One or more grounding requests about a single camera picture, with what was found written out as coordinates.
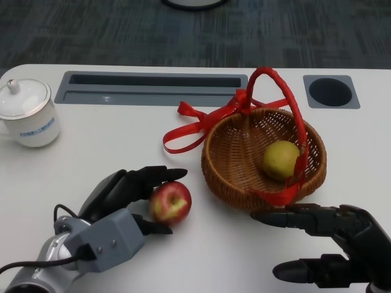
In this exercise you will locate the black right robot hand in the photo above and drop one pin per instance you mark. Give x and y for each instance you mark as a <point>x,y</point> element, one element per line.
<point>363,232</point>

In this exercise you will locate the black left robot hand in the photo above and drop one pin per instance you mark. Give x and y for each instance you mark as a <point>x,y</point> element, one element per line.
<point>110,192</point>

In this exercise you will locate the red apple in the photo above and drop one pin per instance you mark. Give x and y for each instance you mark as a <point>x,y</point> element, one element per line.
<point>171,204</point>

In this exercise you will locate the red ribbon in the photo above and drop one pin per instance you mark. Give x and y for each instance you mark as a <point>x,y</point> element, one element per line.
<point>189,129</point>

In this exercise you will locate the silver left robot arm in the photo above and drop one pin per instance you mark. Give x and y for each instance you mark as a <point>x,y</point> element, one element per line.
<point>46,274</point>

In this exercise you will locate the white lidded mug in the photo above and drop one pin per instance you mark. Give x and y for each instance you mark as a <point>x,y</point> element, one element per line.
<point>30,119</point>

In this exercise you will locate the yellow-green pear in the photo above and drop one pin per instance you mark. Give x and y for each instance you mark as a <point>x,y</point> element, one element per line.
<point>279,161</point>

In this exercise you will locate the grey round table grommet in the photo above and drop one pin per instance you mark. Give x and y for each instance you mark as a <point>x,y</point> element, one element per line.
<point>331,91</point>

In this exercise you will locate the black ringed round base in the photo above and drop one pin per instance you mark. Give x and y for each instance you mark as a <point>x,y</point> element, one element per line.
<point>195,6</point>

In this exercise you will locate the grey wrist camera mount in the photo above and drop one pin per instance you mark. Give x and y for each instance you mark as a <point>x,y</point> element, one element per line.
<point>113,241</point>

